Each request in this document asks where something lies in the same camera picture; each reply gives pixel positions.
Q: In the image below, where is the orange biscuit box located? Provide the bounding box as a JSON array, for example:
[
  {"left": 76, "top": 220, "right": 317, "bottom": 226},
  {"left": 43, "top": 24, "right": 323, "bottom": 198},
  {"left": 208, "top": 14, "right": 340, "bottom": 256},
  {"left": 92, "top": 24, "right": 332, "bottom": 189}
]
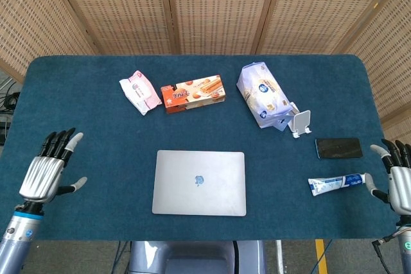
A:
[{"left": 160, "top": 74, "right": 227, "bottom": 115}]

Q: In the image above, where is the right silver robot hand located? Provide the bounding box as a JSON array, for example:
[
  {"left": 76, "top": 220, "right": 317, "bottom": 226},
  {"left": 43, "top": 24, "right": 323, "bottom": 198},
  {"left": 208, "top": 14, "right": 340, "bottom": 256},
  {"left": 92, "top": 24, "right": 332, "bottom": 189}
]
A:
[{"left": 363, "top": 138, "right": 411, "bottom": 216}]

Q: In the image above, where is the black smartphone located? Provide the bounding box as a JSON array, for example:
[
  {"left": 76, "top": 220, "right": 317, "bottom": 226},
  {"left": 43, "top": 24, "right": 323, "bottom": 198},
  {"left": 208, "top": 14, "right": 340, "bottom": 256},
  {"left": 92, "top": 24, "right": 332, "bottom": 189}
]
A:
[{"left": 314, "top": 137, "right": 364, "bottom": 160}]

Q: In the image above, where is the black cable bundle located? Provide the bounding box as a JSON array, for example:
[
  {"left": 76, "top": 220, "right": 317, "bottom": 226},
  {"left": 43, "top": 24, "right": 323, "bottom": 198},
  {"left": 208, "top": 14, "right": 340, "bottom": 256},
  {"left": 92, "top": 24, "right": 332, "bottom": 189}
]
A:
[{"left": 0, "top": 81, "right": 22, "bottom": 112}]

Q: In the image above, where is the white phone stand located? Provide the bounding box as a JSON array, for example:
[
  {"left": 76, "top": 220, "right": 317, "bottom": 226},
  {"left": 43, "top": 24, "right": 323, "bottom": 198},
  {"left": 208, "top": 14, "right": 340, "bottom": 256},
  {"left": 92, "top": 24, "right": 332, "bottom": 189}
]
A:
[{"left": 288, "top": 102, "right": 313, "bottom": 140}]

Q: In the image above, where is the white table leg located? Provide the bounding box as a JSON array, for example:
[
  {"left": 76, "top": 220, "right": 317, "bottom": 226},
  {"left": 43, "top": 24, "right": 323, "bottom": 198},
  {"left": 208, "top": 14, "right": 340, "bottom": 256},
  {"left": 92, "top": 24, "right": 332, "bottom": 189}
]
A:
[{"left": 275, "top": 240, "right": 286, "bottom": 274}]

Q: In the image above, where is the pale blue snack bag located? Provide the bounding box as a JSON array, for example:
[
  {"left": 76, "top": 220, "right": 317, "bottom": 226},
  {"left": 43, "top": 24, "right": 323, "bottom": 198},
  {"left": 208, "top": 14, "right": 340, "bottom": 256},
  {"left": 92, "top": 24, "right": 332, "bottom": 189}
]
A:
[{"left": 236, "top": 61, "right": 295, "bottom": 132}]

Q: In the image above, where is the woven bamboo folding screen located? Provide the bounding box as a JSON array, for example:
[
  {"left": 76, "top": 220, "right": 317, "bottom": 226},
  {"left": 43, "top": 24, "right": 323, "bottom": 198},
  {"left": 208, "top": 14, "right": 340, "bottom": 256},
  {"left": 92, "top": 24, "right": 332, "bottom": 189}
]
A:
[{"left": 0, "top": 0, "right": 411, "bottom": 142}]

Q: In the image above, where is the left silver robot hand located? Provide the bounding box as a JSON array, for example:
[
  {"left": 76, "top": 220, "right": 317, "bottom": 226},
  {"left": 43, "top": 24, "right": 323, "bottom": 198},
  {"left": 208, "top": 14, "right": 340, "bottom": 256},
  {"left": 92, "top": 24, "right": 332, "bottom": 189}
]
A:
[{"left": 18, "top": 127, "right": 88, "bottom": 205}]

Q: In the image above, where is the silver laptop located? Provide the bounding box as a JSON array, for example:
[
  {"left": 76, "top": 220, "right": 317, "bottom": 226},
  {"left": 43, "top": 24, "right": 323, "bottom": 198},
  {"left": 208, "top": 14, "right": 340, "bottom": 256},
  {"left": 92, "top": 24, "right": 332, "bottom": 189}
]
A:
[{"left": 152, "top": 150, "right": 247, "bottom": 218}]

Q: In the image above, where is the blue floor cable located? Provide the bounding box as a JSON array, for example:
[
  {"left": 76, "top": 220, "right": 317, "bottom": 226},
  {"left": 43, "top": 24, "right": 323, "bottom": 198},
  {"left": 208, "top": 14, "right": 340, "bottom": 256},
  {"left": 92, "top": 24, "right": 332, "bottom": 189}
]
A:
[
  {"left": 112, "top": 241, "right": 130, "bottom": 274},
  {"left": 314, "top": 240, "right": 334, "bottom": 274}
]

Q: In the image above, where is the black arm cable with plug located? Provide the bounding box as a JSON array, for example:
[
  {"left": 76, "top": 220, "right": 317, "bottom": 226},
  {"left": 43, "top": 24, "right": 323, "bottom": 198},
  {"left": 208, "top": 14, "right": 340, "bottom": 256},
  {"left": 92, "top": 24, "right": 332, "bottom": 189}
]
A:
[{"left": 371, "top": 232, "right": 401, "bottom": 274}]

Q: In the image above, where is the pink white wet wipes pack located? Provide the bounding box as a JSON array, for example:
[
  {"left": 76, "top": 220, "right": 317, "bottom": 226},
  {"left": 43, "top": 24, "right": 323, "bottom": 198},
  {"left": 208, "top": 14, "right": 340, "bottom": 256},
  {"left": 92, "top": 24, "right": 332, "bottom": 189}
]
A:
[{"left": 119, "top": 69, "right": 163, "bottom": 116}]

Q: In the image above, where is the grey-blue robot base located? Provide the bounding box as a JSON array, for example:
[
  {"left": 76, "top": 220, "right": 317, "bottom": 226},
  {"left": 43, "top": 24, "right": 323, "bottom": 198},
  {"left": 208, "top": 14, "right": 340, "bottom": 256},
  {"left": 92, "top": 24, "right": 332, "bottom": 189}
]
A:
[{"left": 128, "top": 240, "right": 267, "bottom": 274}]

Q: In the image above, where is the white blue toothpaste tube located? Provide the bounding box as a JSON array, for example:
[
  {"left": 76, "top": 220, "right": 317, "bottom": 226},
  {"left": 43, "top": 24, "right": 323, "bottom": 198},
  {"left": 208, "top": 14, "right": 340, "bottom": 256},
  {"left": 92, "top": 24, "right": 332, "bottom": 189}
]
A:
[{"left": 308, "top": 173, "right": 367, "bottom": 197}]

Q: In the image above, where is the blue table cloth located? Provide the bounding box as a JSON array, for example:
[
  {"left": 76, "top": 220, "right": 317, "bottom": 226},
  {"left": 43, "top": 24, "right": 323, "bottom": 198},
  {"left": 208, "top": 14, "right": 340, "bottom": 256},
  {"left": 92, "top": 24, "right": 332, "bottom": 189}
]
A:
[{"left": 0, "top": 54, "right": 401, "bottom": 242}]

